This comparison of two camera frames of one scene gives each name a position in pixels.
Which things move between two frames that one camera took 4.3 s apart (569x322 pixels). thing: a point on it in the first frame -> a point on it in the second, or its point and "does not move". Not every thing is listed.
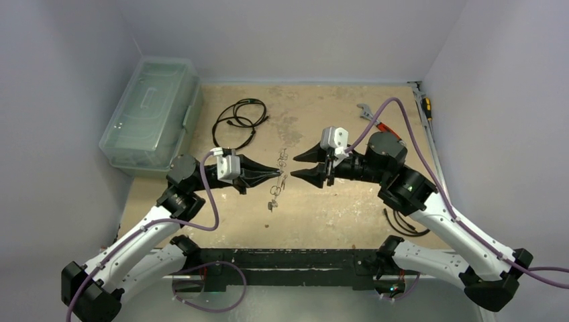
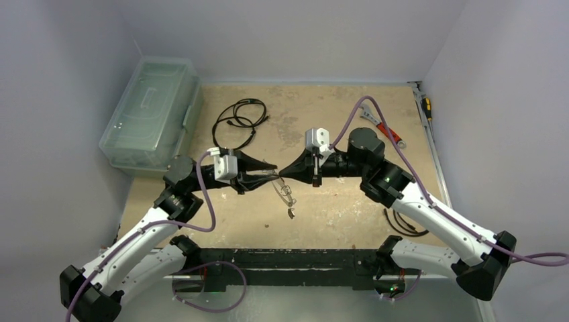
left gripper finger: [255, 180] does not move
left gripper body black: [241, 182] does not move
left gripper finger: [248, 165] does not move
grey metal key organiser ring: [276, 190] -> [286, 191]
